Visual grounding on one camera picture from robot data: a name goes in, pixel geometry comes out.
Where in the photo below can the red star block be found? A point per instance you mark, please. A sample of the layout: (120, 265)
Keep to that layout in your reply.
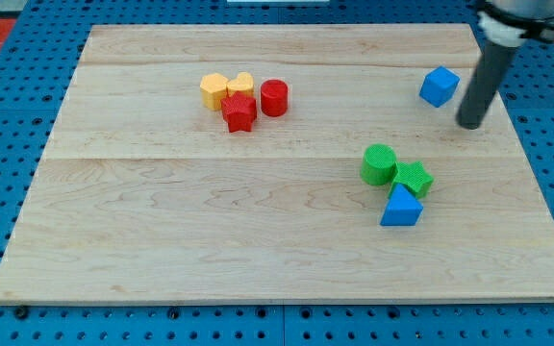
(239, 111)

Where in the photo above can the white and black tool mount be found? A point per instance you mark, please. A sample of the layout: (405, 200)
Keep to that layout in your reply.
(510, 23)

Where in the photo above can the blue triangular prism block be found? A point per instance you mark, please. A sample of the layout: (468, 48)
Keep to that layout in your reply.
(402, 209)

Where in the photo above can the blue cube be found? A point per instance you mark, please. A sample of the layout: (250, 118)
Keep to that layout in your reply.
(439, 86)

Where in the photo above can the red cylinder block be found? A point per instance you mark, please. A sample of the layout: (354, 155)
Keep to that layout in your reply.
(274, 97)

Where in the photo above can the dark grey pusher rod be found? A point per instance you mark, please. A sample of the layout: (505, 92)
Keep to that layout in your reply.
(488, 74)

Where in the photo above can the green star block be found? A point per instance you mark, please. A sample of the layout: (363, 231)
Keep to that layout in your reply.
(413, 176)

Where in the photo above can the yellow heart block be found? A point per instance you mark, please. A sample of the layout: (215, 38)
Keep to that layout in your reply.
(243, 83)

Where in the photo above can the yellow hexagon block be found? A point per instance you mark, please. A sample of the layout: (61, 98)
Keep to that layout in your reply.
(213, 88)

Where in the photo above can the green cylinder block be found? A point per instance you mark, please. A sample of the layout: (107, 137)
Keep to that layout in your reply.
(378, 164)

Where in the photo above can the light wooden board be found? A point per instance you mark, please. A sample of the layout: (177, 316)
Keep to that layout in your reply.
(142, 196)

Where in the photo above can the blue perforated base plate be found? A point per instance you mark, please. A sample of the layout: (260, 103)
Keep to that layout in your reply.
(37, 60)

